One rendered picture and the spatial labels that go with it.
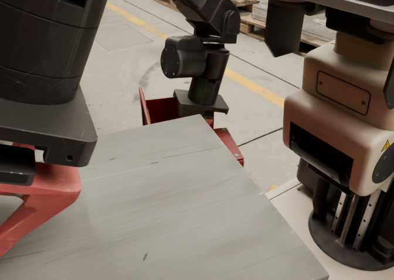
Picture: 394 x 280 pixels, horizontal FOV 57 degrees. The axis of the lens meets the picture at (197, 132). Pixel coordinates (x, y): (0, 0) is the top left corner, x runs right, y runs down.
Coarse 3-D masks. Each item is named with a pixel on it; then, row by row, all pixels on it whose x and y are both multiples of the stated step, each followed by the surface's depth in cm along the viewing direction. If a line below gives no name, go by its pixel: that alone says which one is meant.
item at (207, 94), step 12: (192, 84) 69; (204, 84) 67; (216, 84) 68; (180, 96) 70; (192, 96) 69; (204, 96) 69; (216, 96) 70; (180, 108) 68; (204, 108) 69; (216, 108) 70; (228, 108) 71
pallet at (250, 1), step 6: (156, 0) 459; (162, 0) 456; (240, 0) 408; (246, 0) 410; (252, 0) 408; (168, 6) 436; (174, 6) 423; (240, 6) 430; (246, 6) 421; (252, 6) 412; (180, 12) 415; (252, 12) 416
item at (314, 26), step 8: (256, 8) 342; (264, 8) 336; (256, 16) 346; (264, 16) 338; (304, 16) 314; (312, 16) 314; (320, 16) 314; (304, 24) 305; (312, 24) 301; (320, 24) 296; (304, 32) 308; (312, 32) 302; (320, 32) 296; (328, 32) 289; (328, 40) 292
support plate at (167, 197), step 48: (96, 144) 29; (144, 144) 29; (192, 144) 29; (96, 192) 24; (144, 192) 24; (192, 192) 24; (240, 192) 24; (48, 240) 21; (96, 240) 21; (144, 240) 21; (192, 240) 21; (240, 240) 21; (288, 240) 21
